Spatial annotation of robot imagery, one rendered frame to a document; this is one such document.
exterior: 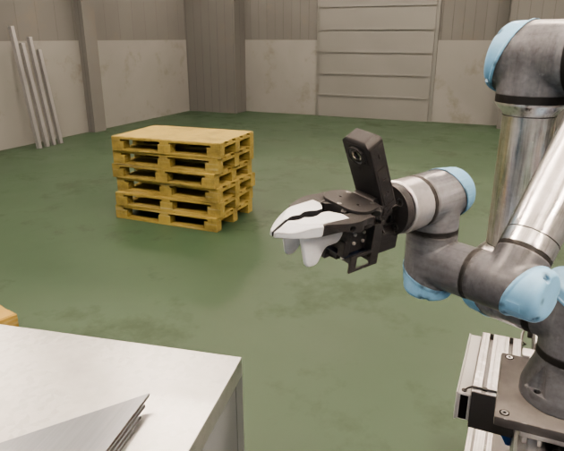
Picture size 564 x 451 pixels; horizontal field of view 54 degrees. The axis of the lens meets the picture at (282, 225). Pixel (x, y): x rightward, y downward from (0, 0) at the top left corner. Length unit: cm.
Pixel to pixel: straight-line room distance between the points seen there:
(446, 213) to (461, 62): 1103
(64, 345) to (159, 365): 22
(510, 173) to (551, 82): 16
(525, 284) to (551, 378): 35
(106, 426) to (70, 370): 23
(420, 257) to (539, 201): 18
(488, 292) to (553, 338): 30
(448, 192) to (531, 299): 18
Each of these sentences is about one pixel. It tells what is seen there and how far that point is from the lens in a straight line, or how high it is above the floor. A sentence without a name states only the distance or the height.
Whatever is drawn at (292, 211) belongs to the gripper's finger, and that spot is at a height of 146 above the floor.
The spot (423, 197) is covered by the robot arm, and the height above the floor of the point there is 145.
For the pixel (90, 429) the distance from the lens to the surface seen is 97.
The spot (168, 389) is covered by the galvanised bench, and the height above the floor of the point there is 105.
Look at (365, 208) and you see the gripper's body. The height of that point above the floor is 146.
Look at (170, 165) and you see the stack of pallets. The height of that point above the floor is 56.
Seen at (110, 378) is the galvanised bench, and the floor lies 105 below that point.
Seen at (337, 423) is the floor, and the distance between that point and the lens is 265.
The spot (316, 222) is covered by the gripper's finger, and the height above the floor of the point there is 146.
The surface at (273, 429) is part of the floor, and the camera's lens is 261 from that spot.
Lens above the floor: 166
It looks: 19 degrees down
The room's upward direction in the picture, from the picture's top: straight up
